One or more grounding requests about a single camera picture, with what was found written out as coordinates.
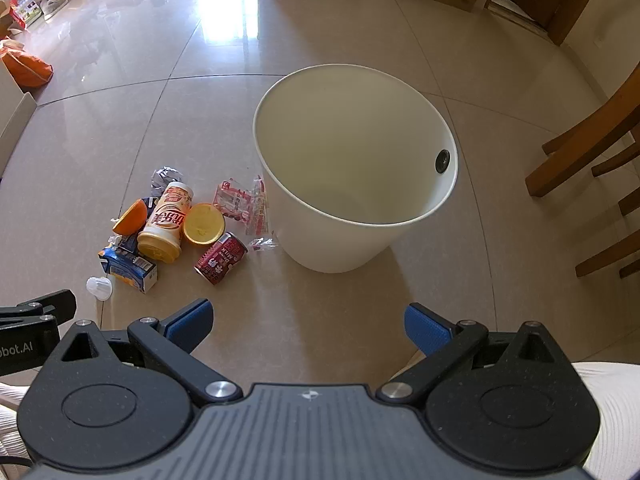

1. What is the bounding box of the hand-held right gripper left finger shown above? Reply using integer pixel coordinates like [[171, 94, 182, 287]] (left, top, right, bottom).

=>
[[50, 298, 239, 408]]

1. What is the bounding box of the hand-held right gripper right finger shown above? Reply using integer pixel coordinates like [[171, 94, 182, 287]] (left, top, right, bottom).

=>
[[377, 303, 571, 406]]

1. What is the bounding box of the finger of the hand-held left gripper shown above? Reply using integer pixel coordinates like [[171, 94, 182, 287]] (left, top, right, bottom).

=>
[[0, 289, 77, 331]]

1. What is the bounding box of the small white plastic cup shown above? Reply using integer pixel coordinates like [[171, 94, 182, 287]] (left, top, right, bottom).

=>
[[86, 276, 112, 302]]

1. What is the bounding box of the red drink can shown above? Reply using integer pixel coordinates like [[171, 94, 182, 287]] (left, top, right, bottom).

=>
[[194, 232, 249, 286]]

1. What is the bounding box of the blue drink carton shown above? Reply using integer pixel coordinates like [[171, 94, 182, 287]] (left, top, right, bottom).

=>
[[97, 234, 159, 294]]

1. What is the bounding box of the cut orange half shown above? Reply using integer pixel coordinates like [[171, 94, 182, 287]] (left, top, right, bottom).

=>
[[112, 198, 150, 237], [183, 203, 226, 247]]

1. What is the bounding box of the yellow milk tea cup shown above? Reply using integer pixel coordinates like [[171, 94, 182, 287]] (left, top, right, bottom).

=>
[[137, 182, 194, 264]]

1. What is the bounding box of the pink snack wrapper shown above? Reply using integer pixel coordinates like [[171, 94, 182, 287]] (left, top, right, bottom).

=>
[[213, 178, 253, 222]]

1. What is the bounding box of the clear red-printed wrapper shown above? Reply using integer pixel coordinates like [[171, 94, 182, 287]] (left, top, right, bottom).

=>
[[245, 175, 269, 237]]

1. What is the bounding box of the grey tissue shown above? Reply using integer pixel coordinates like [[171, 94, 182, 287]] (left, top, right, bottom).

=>
[[151, 166, 185, 196]]

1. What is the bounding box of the white plastic trash bin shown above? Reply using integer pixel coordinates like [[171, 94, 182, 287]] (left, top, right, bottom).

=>
[[252, 64, 459, 274]]

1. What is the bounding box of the white knit clothing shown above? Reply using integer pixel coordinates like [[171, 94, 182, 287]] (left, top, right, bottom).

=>
[[570, 360, 640, 480], [0, 382, 37, 461]]

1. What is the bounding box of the white cabinet panel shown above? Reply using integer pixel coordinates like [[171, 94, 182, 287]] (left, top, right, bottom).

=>
[[0, 65, 38, 176]]

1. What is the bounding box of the orange bag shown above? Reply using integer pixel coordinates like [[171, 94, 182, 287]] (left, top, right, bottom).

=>
[[0, 39, 54, 87]]

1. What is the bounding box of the wooden chair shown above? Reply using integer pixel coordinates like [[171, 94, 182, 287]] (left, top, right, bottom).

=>
[[525, 62, 640, 281]]

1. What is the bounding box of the red and white snack package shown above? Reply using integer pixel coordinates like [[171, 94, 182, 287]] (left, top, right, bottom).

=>
[[9, 0, 43, 28]]

